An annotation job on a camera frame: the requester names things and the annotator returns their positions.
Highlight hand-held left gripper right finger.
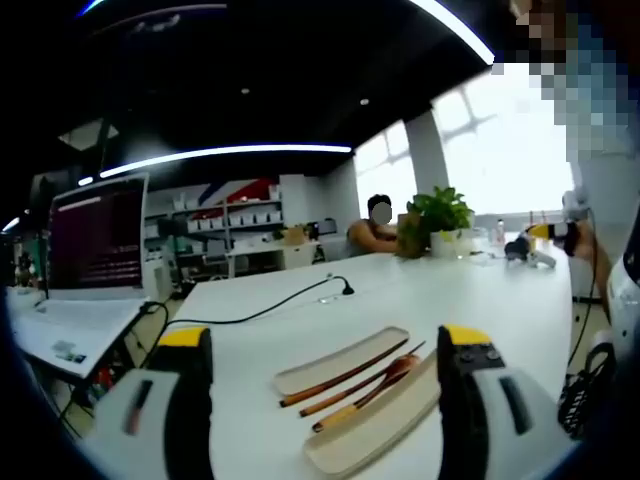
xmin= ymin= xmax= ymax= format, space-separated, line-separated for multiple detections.
xmin=436 ymin=323 xmax=582 ymax=480

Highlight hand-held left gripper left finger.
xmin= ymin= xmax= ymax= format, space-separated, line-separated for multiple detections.
xmin=93 ymin=326 xmax=216 ymax=480

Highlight beige cutlery case lid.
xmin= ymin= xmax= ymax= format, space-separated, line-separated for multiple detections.
xmin=302 ymin=347 xmax=444 ymax=477

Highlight brown wooden spoon utensil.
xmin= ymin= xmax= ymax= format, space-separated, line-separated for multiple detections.
xmin=311 ymin=354 xmax=423 ymax=435

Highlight brown wooden chopstick utensil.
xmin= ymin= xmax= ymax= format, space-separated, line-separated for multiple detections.
xmin=299 ymin=341 xmax=427 ymax=418
xmin=278 ymin=338 xmax=410 ymax=408

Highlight beige cutlery case tray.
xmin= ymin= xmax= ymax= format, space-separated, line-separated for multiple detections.
xmin=273 ymin=325 xmax=411 ymax=399

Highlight grey worn chest device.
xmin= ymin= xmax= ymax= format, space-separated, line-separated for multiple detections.
xmin=561 ymin=188 xmax=592 ymax=222

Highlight white and black table device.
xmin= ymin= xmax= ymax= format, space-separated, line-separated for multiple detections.
xmin=503 ymin=233 xmax=558 ymax=270

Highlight person's white shirt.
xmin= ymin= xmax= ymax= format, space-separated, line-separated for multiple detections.
xmin=569 ymin=147 xmax=640 ymax=261

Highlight green plant in white pot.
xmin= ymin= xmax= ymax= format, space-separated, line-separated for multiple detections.
xmin=407 ymin=185 xmax=477 ymax=260

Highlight brown leafy plant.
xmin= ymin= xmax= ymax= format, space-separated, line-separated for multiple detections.
xmin=393 ymin=210 xmax=433 ymax=260

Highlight open silver laptop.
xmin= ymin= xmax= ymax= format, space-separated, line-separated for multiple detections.
xmin=8 ymin=173 xmax=152 ymax=380

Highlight white background desk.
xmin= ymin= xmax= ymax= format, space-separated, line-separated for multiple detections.
xmin=224 ymin=239 xmax=322 ymax=277

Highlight shelf with white bins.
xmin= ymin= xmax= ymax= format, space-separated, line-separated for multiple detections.
xmin=143 ymin=185 xmax=285 ymax=242

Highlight curved ceiling light strip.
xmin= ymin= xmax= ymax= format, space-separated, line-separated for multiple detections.
xmin=409 ymin=0 xmax=497 ymax=67

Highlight long ceiling light strip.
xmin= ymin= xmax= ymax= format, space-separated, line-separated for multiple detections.
xmin=98 ymin=143 xmax=354 ymax=180

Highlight thin black hanging cable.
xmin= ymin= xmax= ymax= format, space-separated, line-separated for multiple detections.
xmin=567 ymin=207 xmax=600 ymax=366

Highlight black coiled cable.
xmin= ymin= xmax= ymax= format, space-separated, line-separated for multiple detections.
xmin=556 ymin=342 xmax=618 ymax=442

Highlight black laptop cable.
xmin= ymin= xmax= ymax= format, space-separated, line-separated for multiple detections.
xmin=135 ymin=298 xmax=172 ymax=354

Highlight black power cable with plug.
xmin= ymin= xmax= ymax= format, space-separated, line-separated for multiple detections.
xmin=169 ymin=275 xmax=357 ymax=327

